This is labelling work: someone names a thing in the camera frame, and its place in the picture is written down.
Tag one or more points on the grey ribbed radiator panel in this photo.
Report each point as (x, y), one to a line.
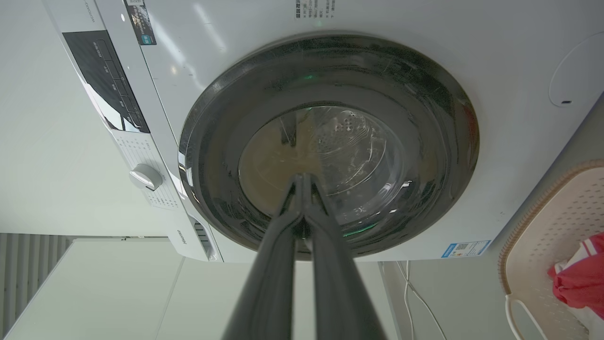
(28, 264)

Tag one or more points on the silver washing machine dial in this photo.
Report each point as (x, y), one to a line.
(145, 176)

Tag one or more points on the beige perforated laundry basket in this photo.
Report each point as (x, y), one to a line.
(542, 245)

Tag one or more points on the red and white garment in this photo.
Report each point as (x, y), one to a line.
(578, 278)

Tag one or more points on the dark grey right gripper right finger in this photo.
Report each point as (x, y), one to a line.
(337, 288)

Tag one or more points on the white front-load washing machine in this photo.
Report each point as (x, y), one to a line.
(495, 141)

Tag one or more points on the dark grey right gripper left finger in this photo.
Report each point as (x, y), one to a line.
(269, 283)

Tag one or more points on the black round washing machine door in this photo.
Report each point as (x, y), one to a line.
(401, 104)

